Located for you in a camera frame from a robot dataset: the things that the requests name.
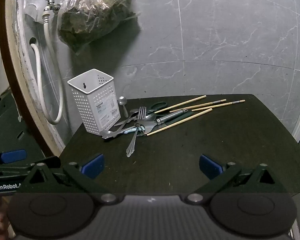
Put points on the wooden chopstick purple band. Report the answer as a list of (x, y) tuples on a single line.
[(202, 104), (220, 105)]

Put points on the large metal spoon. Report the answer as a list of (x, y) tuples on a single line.
[(147, 128)]

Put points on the small metal spoon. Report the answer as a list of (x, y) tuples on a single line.
[(122, 100)]

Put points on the wooden door frame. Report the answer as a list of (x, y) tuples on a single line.
[(15, 80)]

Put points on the white perforated utensil basket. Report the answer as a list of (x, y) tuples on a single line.
[(100, 105)]

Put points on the clear plastic bag of greens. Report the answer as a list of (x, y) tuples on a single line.
[(90, 22)]

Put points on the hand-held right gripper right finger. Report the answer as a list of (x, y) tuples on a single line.
[(210, 167)]

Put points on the person's left hand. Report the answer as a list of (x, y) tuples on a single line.
[(1, 216)]

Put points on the metal wall tap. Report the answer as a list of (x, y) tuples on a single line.
[(51, 5)]

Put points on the plain wooden chopstick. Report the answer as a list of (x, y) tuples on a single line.
[(182, 103), (180, 122)]

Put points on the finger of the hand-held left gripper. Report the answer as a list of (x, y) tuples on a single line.
[(50, 162), (13, 156)]

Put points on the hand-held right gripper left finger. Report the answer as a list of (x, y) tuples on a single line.
[(92, 167)]

